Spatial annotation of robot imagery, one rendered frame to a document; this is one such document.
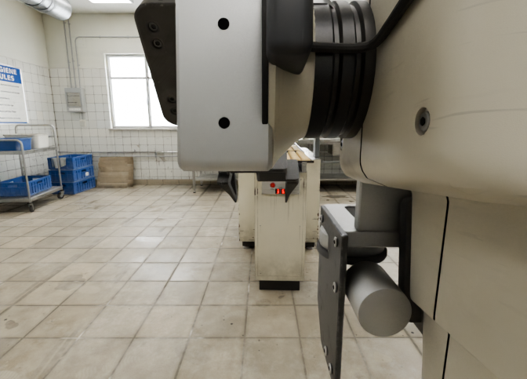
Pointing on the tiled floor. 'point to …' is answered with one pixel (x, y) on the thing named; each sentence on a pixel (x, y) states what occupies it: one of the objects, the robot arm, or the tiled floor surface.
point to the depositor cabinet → (245, 215)
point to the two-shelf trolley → (27, 173)
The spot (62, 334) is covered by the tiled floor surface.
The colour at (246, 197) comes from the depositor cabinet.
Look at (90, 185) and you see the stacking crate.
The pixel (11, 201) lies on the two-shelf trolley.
